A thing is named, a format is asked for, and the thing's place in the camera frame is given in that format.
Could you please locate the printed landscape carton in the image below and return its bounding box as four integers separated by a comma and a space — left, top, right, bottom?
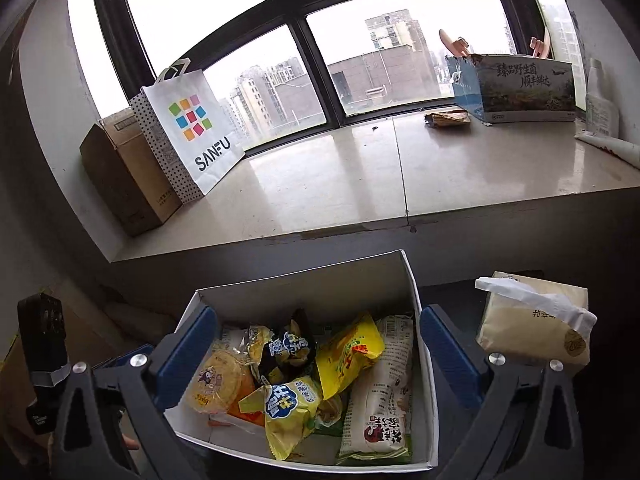
445, 53, 578, 124

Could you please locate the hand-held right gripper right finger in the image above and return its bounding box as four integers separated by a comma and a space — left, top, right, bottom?
419, 305, 586, 480

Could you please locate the tissue pack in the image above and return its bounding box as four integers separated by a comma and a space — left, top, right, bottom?
474, 271, 598, 376

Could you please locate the yellow red-print snack packet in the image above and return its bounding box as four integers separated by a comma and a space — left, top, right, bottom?
315, 312, 386, 401

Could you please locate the orange snack packet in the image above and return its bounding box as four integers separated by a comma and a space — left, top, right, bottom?
226, 374, 267, 427

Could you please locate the white pouch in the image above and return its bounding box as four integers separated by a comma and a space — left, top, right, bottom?
584, 57, 621, 137

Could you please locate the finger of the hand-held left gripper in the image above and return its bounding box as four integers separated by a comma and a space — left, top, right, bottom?
92, 343, 155, 373

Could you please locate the black window frame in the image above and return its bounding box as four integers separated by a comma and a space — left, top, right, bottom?
90, 0, 586, 153

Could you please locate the brown cardboard box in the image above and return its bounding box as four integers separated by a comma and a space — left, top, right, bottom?
79, 109, 183, 237

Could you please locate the pink plastic piece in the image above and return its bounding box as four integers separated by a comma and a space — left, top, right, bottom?
529, 27, 551, 59
439, 29, 471, 57

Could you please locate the white cardboard box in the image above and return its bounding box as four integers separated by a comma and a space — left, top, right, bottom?
164, 249, 440, 472

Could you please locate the white paper shopping bag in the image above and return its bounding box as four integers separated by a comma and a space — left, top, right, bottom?
129, 57, 246, 205

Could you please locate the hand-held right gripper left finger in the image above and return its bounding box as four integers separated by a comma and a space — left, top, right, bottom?
50, 305, 218, 480

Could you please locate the long white snack packet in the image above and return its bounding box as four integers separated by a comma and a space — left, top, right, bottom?
336, 314, 416, 466

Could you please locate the round rice cracker packet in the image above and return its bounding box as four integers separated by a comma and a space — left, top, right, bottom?
182, 347, 251, 415

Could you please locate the white tube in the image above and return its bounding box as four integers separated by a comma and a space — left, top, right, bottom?
574, 130, 640, 170

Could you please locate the black snack packet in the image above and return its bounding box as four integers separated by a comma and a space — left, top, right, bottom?
260, 309, 317, 386

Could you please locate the crumpled brown wrapper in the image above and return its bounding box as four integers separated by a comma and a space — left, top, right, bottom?
424, 110, 472, 130

